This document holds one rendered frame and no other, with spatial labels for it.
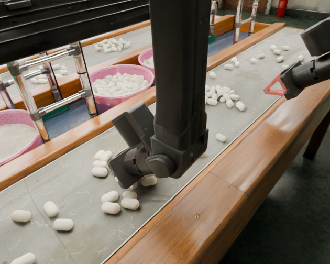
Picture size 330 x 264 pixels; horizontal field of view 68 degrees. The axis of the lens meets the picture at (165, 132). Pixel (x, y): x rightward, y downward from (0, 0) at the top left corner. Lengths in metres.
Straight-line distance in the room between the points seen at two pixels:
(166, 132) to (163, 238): 0.21
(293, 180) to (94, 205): 1.33
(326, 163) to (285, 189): 0.39
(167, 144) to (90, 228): 0.26
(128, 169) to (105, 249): 0.15
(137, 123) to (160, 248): 0.21
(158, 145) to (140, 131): 0.06
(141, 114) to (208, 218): 0.23
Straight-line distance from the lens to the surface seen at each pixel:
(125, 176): 0.50
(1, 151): 0.80
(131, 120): 0.40
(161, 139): 0.34
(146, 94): 0.83
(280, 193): 1.59
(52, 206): 0.56
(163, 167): 0.35
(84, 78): 0.70
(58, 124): 0.93
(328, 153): 1.97
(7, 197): 0.65
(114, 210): 0.51
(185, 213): 0.48
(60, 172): 0.64
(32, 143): 0.73
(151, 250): 0.45
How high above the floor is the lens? 1.17
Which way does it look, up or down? 38 degrees down
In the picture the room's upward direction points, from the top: 3 degrees counter-clockwise
